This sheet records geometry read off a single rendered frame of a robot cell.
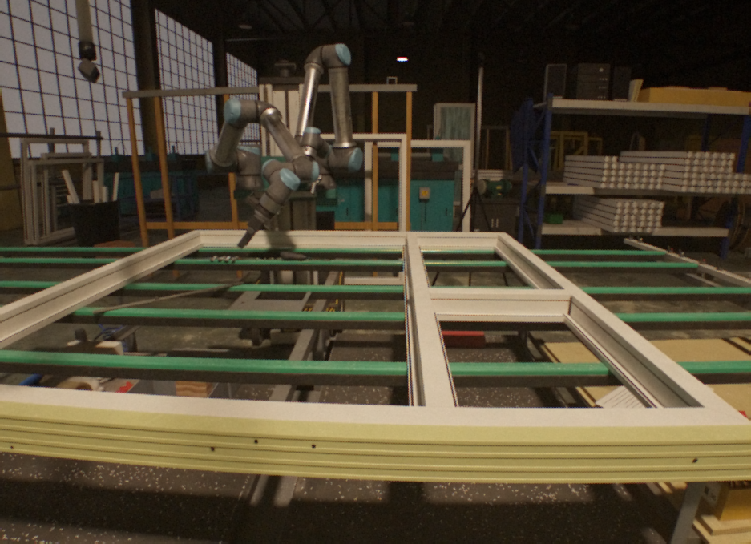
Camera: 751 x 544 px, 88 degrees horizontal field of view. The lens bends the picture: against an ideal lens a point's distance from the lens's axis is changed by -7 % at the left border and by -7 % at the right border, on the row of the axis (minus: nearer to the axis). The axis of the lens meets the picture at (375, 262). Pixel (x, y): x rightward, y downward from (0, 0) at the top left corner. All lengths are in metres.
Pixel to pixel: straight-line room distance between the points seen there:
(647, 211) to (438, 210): 2.53
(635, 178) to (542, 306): 4.78
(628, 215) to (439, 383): 5.18
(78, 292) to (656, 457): 1.43
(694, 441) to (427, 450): 0.35
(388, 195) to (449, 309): 4.43
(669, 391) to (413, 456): 0.46
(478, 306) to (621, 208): 4.65
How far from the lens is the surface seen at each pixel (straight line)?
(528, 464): 0.63
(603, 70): 6.07
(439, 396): 0.67
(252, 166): 2.79
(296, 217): 3.00
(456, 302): 1.13
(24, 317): 1.34
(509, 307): 1.16
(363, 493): 1.00
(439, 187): 5.53
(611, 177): 5.71
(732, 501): 1.06
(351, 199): 5.52
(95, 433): 0.73
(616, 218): 5.71
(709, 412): 0.78
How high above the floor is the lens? 1.29
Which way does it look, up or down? 15 degrees down
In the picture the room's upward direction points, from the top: straight up
